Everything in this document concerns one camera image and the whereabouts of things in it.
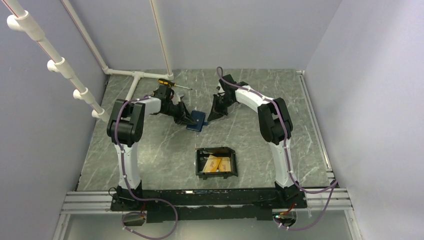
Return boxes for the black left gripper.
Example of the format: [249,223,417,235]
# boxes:
[162,101,197,126]

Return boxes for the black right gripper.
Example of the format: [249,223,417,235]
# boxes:
[207,94,235,122]

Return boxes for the blue leather card holder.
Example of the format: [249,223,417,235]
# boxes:
[186,110,209,132]

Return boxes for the black plastic card tray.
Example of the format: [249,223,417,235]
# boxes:
[194,146,239,180]

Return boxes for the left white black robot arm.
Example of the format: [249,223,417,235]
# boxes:
[106,85,198,210]

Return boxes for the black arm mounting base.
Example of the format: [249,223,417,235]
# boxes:
[110,186,308,223]

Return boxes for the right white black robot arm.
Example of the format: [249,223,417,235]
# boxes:
[207,74,296,208]

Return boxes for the yellow black screwdriver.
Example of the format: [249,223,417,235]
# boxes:
[157,78,193,90]

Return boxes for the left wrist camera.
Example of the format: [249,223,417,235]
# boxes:
[172,92,185,105]

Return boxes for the aluminium rail frame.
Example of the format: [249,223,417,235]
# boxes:
[60,67,353,231]

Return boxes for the white pvc pipe frame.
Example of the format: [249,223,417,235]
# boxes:
[2,0,174,122]

